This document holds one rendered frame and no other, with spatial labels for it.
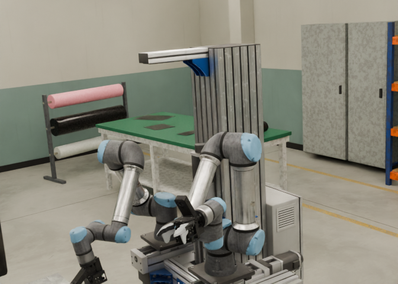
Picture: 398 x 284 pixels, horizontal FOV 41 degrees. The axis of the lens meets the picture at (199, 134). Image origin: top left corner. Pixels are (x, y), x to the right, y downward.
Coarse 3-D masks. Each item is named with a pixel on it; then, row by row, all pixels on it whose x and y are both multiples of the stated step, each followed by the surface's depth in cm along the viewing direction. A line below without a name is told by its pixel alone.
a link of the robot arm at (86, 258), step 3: (90, 252) 233; (93, 252) 236; (84, 255) 231; (87, 255) 232; (90, 255) 233; (93, 255) 235; (78, 258) 232; (81, 258) 232; (84, 258) 232; (87, 258) 232; (90, 258) 233; (93, 258) 234; (78, 261) 233; (81, 261) 232; (84, 261) 232; (87, 261) 232; (90, 261) 233
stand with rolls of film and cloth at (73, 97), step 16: (48, 96) 753; (64, 96) 757; (80, 96) 775; (96, 96) 797; (112, 96) 823; (48, 112) 747; (96, 112) 802; (112, 112) 820; (128, 112) 856; (48, 128) 749; (64, 128) 757; (80, 128) 780; (48, 144) 756; (80, 144) 787; (96, 144) 806; (48, 176) 780
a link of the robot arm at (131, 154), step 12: (132, 144) 250; (132, 156) 246; (132, 168) 245; (132, 180) 243; (120, 192) 242; (132, 192) 242; (120, 204) 239; (132, 204) 242; (120, 216) 237; (108, 228) 236; (120, 228) 234; (108, 240) 237; (120, 240) 234
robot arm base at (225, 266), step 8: (208, 256) 238; (216, 256) 235; (224, 256) 235; (232, 256) 238; (208, 264) 237; (216, 264) 236; (224, 264) 235; (232, 264) 237; (208, 272) 237; (216, 272) 235; (224, 272) 235; (232, 272) 237
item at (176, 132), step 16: (160, 112) 756; (112, 128) 665; (128, 128) 654; (144, 128) 648; (160, 128) 641; (176, 128) 636; (192, 128) 630; (272, 128) 603; (160, 144) 593; (176, 144) 565; (192, 144) 549; (272, 144) 569; (160, 160) 745; (176, 160) 740; (144, 176) 672; (160, 176) 668; (176, 176) 663; (176, 192) 601
